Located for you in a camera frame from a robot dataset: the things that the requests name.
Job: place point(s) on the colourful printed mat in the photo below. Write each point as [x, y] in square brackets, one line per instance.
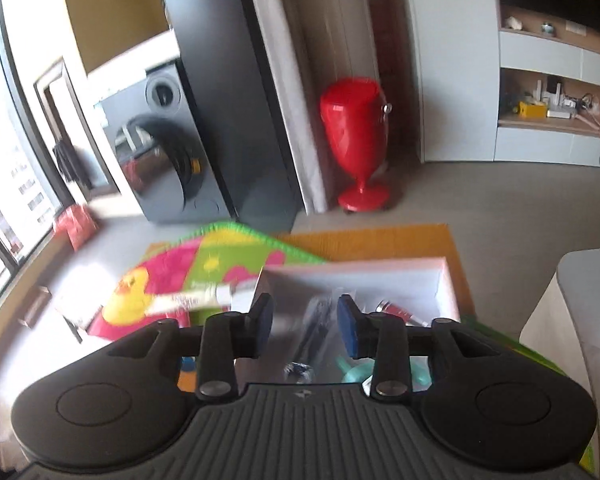
[145, 285]

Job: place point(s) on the grey rounded table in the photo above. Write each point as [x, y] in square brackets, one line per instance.
[580, 300]

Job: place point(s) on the white router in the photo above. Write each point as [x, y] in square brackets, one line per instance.
[555, 92]

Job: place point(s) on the dark hanging cloth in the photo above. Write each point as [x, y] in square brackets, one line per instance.
[70, 162]

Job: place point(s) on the white television cabinet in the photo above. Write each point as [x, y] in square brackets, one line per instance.
[540, 55]

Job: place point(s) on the small round tin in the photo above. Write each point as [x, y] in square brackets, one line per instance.
[547, 28]

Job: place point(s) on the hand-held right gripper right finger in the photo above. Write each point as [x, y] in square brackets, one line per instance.
[349, 325]

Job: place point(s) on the dark grey tall cabinet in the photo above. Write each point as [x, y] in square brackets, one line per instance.
[220, 85]

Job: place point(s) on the red silver cylinder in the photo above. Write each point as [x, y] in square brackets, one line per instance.
[392, 308]

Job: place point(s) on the pink cardboard box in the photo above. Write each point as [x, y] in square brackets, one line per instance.
[380, 275]

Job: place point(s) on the red packet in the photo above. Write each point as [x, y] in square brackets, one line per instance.
[75, 225]

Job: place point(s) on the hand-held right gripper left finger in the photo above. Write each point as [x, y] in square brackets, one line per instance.
[265, 321]

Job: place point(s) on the black slender item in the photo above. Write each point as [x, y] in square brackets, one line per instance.
[310, 330]

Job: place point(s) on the cream white tube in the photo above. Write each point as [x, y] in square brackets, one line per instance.
[205, 297]

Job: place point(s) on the teal plastic item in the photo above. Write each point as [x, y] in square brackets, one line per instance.
[355, 375]

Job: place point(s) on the white leaning panel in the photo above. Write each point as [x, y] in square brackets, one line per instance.
[290, 110]

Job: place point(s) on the red pedestal bin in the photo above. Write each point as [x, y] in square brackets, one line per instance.
[352, 110]

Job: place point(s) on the grey washing machine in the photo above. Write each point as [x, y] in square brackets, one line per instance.
[130, 105]

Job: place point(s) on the yellow small box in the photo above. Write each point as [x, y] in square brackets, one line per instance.
[532, 109]

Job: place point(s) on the small white figurine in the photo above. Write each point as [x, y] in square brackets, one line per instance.
[512, 22]

